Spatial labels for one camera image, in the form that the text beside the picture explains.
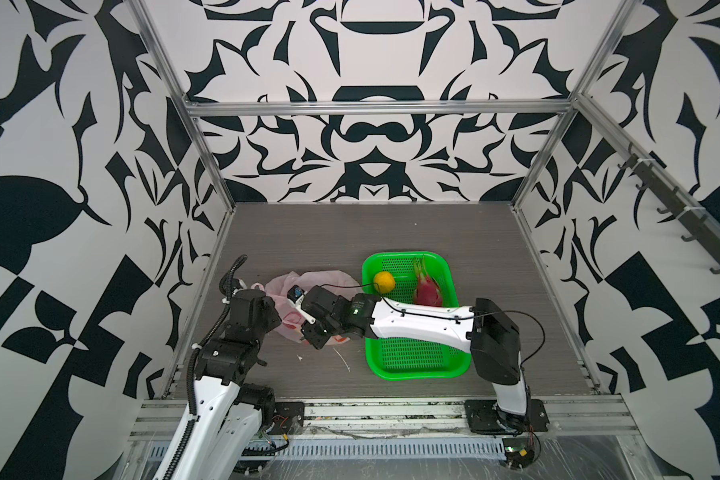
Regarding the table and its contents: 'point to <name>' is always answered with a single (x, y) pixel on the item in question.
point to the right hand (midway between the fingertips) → (304, 325)
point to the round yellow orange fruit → (384, 282)
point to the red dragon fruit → (427, 292)
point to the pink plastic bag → (292, 318)
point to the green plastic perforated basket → (396, 360)
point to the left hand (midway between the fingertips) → (264, 302)
